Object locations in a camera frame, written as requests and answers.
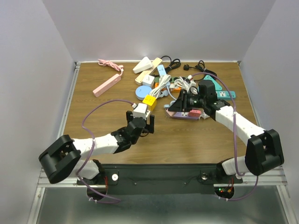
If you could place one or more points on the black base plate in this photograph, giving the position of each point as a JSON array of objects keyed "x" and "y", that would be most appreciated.
[{"x": 149, "y": 179}]

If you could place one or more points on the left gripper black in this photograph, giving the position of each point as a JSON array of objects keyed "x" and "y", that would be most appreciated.
[{"x": 149, "y": 128}]

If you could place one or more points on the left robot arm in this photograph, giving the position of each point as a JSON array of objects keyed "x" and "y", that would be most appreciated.
[{"x": 66, "y": 156}]

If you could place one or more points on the yellow cube socket adapter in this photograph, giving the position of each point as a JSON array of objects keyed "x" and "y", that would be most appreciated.
[{"x": 150, "y": 101}]

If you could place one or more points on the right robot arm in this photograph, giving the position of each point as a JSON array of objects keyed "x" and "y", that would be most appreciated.
[{"x": 263, "y": 147}]

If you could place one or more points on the teal long power strip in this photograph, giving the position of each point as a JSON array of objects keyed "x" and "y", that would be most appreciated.
[{"x": 225, "y": 95}]

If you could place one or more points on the white triangular power strip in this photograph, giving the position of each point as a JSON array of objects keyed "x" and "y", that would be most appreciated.
[{"x": 143, "y": 65}]

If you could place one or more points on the beige wooden power strip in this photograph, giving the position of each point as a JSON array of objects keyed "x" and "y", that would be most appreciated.
[{"x": 140, "y": 77}]

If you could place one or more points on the purple pink power strip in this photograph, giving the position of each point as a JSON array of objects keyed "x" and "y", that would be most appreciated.
[{"x": 192, "y": 115}]

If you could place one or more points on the orange power strip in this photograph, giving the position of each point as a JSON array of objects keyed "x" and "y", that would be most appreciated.
[{"x": 172, "y": 88}]

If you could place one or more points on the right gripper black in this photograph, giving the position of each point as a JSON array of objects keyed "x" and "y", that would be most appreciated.
[{"x": 179, "y": 105}]

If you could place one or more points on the dark green power strip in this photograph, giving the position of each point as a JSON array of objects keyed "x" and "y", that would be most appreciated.
[{"x": 171, "y": 81}]

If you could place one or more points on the small pink plug adapter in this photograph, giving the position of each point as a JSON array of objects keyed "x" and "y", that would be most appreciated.
[{"x": 171, "y": 115}]

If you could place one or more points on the round light blue socket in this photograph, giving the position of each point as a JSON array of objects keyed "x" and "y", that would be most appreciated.
[{"x": 142, "y": 91}]

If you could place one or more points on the light blue power strip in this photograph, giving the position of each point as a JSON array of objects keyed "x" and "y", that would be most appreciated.
[{"x": 161, "y": 70}]

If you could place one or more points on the white cube socket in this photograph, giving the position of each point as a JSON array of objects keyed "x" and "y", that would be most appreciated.
[{"x": 148, "y": 80}]

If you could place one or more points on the teal triangular power strip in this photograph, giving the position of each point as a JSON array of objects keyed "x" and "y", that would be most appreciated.
[{"x": 217, "y": 86}]

